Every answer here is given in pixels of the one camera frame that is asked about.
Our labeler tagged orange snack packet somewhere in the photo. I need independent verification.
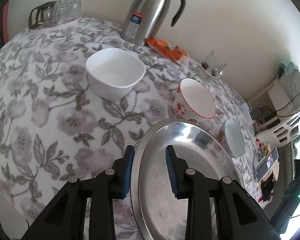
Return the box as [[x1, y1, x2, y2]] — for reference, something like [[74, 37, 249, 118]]
[[146, 37, 189, 64]]

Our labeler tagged stainless steel thermos jug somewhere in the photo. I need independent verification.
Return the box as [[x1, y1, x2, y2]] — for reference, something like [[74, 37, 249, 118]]
[[121, 0, 186, 46]]

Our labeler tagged clear drinking glass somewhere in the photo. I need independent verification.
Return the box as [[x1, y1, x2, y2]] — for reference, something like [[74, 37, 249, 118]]
[[64, 0, 83, 21], [55, 0, 69, 25]]

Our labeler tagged strawberry pattern red-rimmed bowl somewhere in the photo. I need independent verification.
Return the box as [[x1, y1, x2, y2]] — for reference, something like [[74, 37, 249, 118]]
[[172, 78, 216, 124]]

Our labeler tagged smartphone on stand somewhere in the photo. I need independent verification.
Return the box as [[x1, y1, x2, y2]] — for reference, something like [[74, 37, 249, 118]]
[[254, 147, 280, 182]]

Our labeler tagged black charger cable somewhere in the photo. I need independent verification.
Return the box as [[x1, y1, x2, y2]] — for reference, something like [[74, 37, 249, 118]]
[[261, 87, 300, 118]]

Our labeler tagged pale blue ceramic bowl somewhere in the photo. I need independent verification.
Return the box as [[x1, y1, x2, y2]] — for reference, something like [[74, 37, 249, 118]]
[[217, 119, 245, 158]]

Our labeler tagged stainless steel round plate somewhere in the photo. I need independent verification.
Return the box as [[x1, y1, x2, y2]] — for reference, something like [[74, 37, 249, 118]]
[[130, 119, 243, 239]]

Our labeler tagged white square bowl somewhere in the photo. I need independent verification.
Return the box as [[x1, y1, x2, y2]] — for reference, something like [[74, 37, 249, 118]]
[[85, 48, 146, 102]]

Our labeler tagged floral grey tablecloth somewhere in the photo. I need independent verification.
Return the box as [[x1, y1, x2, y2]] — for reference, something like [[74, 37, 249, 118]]
[[0, 17, 262, 224]]

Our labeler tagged clear glass mug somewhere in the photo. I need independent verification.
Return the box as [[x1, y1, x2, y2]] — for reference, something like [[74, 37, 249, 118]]
[[202, 50, 226, 81]]

